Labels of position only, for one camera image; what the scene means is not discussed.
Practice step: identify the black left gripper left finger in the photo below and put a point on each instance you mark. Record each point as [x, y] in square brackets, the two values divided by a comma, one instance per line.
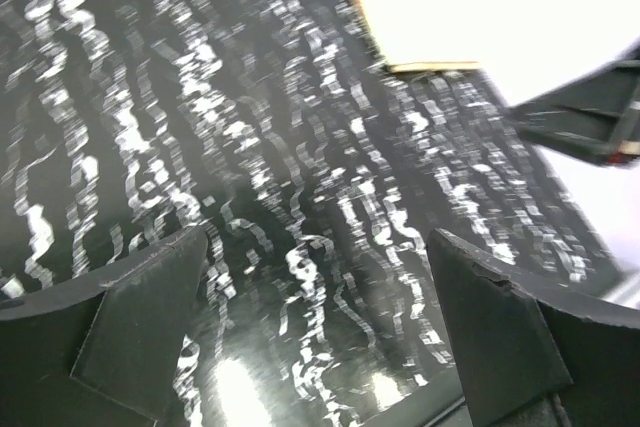
[130, 352]

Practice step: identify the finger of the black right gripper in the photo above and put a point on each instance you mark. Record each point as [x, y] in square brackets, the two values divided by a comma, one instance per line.
[594, 119]

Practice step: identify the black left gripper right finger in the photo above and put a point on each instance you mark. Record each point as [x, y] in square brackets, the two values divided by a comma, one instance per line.
[505, 355]

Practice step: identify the white folded cloth stack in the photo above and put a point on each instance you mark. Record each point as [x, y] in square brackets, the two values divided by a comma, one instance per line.
[524, 29]

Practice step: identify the wooden board under cloth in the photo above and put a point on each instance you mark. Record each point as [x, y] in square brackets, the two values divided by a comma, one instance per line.
[421, 35]

